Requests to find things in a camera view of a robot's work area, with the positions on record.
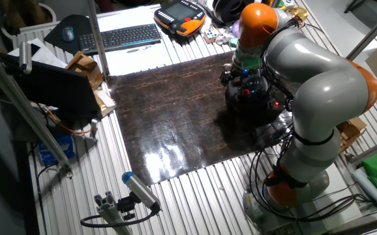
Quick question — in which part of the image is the pale rolled sheet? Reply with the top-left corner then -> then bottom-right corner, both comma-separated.
352,167 -> 377,212

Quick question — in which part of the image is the white gold packet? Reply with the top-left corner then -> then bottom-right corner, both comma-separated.
93,89 -> 117,118

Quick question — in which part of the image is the orange black teach pendant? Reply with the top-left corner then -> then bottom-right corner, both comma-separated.
153,0 -> 207,37

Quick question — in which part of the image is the black computer keyboard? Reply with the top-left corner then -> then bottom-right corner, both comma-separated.
78,23 -> 162,55

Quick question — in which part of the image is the brown cardboard box with flaps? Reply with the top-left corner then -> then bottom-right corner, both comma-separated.
65,51 -> 104,91

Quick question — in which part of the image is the clear plastic wrapper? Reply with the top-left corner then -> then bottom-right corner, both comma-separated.
216,32 -> 232,46

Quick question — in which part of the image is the white paper sheet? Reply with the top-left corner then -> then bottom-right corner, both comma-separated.
95,5 -> 178,76

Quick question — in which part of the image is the blue grey computer mouse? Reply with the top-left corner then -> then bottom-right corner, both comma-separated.
61,25 -> 76,43

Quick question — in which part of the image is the golden shiny object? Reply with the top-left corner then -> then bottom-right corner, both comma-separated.
288,6 -> 309,23

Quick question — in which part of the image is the black flat monitor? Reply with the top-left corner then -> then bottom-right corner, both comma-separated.
0,52 -> 101,121

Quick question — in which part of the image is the plain silver camera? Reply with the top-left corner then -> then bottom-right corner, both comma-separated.
18,40 -> 33,74

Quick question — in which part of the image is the short aluminium profile stub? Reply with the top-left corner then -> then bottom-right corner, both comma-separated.
93,191 -> 134,235

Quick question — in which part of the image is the long slanted aluminium beam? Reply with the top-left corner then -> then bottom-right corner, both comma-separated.
0,45 -> 74,179

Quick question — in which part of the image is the black racing steering wheel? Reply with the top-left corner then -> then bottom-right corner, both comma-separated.
224,76 -> 286,120

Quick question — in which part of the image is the blue packet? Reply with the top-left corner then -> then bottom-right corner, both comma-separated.
38,133 -> 76,164

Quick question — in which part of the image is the upright aluminium profile post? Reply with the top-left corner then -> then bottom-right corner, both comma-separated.
86,0 -> 110,78

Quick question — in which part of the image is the orange cable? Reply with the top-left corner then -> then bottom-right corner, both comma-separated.
28,100 -> 93,135

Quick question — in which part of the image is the purple plastic bag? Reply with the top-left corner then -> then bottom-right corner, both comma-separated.
230,19 -> 241,39

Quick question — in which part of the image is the black mouse pad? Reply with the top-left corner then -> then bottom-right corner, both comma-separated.
43,14 -> 93,55

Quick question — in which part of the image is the black camera cable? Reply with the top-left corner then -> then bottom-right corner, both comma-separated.
80,202 -> 162,228

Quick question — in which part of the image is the low aluminium frame beam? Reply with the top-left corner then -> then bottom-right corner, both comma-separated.
350,133 -> 377,165

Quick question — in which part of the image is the white flat panel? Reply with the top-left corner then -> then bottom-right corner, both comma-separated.
305,161 -> 363,231

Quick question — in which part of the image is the white paper stack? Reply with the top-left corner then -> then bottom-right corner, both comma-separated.
8,38 -> 68,69

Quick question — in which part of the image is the dark brown marble mat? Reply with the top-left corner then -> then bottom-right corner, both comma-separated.
106,50 -> 302,187

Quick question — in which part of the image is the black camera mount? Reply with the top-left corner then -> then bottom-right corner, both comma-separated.
116,191 -> 138,221

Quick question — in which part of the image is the colourful puzzle cube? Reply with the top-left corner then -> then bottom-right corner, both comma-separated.
203,26 -> 220,44

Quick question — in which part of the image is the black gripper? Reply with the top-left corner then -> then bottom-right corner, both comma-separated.
233,65 -> 269,87

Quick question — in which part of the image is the open brown cardboard box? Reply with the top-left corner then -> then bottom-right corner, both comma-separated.
337,116 -> 368,153

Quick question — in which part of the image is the silver camera with blue cap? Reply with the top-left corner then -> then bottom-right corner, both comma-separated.
121,171 -> 162,213

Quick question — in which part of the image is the white round bin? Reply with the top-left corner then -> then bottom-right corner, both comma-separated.
1,2 -> 58,42

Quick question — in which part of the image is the tall aluminium frame post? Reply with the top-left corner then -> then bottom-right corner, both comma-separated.
346,1 -> 377,62

